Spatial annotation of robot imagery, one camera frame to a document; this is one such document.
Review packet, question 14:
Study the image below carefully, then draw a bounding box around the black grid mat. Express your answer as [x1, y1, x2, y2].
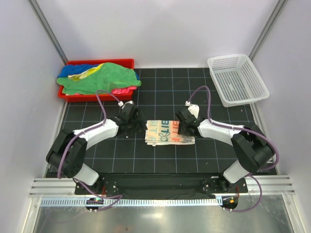
[46, 67, 277, 175]

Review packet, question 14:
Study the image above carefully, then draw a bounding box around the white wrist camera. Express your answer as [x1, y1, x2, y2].
[118, 100, 134, 109]
[185, 101, 200, 118]

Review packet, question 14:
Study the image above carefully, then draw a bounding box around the blue towel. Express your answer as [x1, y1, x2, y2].
[57, 64, 98, 78]

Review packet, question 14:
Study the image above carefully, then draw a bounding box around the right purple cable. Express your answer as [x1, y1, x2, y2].
[187, 85, 280, 213]

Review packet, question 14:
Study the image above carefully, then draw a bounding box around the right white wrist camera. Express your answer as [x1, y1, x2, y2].
[185, 101, 200, 118]

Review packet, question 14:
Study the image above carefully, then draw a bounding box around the aluminium frame rail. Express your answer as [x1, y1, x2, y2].
[29, 175, 295, 198]

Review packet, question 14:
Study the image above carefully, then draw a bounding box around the slotted cable duct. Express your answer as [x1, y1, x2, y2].
[40, 197, 223, 207]

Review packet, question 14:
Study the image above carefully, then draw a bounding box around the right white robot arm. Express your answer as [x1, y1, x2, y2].
[175, 104, 276, 192]

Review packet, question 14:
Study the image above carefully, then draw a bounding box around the white perforated basket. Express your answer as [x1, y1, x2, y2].
[207, 54, 270, 107]

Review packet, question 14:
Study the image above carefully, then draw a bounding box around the red plastic bin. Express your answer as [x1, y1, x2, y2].
[57, 58, 135, 102]

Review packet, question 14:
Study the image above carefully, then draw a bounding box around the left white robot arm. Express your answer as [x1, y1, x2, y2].
[46, 101, 147, 194]

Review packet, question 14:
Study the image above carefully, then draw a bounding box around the yellow white towel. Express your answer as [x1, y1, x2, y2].
[68, 65, 102, 81]

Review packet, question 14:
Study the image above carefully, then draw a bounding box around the printed rabbit towel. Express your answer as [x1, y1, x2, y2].
[145, 120, 195, 147]

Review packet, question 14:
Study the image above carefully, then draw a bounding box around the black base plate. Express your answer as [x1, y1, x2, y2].
[74, 173, 248, 200]

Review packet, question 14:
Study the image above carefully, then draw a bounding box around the green towel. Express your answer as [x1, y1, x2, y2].
[56, 63, 141, 95]

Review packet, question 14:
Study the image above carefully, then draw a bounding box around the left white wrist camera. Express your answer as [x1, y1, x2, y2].
[118, 100, 134, 109]

